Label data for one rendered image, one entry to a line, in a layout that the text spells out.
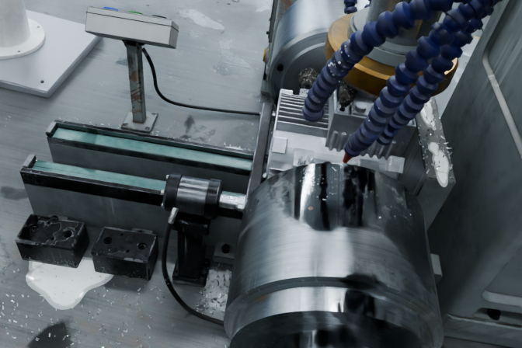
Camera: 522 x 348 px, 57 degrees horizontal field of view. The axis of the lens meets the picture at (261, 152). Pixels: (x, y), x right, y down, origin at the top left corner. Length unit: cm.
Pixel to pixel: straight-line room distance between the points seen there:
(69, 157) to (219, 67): 54
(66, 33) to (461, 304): 117
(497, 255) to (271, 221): 34
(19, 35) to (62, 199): 58
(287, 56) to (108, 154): 39
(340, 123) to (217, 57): 75
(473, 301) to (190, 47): 100
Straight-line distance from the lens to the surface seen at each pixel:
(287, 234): 53
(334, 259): 50
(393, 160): 74
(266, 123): 83
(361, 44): 42
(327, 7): 93
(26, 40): 142
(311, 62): 89
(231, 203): 71
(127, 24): 100
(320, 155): 73
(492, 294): 85
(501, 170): 74
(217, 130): 115
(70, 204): 94
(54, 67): 133
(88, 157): 98
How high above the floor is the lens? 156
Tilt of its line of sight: 44 degrees down
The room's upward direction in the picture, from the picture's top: 9 degrees clockwise
